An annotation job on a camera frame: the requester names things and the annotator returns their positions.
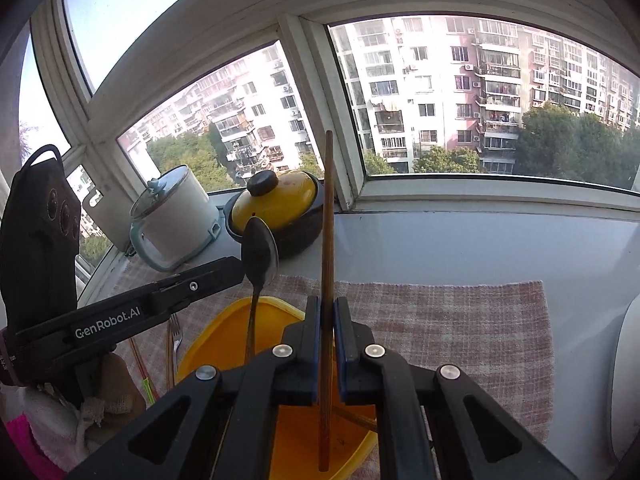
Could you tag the black clay pot yellow lid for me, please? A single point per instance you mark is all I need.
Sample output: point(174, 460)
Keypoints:
point(290, 195)

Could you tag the person's left hand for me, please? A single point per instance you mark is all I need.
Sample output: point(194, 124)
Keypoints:
point(115, 385)

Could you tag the pink plaid table cloth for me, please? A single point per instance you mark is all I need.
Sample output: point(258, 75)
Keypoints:
point(450, 320)

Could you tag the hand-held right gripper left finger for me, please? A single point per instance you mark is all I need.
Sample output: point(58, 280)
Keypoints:
point(300, 360)

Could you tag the person's left forearm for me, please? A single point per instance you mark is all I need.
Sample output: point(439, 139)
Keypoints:
point(30, 455)

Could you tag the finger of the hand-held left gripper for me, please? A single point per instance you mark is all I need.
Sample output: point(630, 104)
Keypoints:
point(200, 285)

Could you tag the green plastic spoon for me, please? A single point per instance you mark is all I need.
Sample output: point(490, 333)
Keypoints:
point(147, 391)

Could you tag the white cutting board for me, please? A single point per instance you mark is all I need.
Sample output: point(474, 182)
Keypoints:
point(107, 225)

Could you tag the metal fork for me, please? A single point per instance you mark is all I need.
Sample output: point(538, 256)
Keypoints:
point(176, 340)

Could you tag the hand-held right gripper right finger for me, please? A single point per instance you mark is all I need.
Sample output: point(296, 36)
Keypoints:
point(350, 360)

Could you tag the white floral rice cooker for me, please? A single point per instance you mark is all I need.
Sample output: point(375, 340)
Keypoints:
point(627, 370)

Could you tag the white electric pot teal base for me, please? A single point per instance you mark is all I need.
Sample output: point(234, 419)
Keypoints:
point(175, 220)

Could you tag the yellow plastic bin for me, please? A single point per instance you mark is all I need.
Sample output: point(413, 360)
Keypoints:
point(220, 340)

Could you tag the metal spoon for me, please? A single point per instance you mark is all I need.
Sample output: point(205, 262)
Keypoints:
point(259, 255)

